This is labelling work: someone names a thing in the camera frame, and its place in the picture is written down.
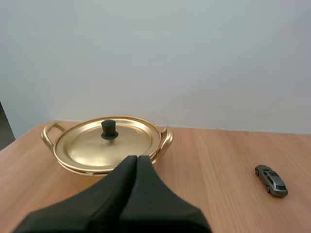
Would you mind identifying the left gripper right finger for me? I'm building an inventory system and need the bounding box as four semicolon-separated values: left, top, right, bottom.
119;155;212;233

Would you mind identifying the gold pot with two handles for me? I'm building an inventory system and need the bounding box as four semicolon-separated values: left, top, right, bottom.
41;120;174;178

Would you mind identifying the gold lid with black knob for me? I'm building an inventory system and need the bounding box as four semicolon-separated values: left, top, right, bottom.
53;116;161;173

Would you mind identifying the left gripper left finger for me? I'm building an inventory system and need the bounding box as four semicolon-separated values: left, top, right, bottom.
14;155;138;233

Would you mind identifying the small grey toy car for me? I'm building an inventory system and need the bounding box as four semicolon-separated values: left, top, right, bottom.
254;164;289;198

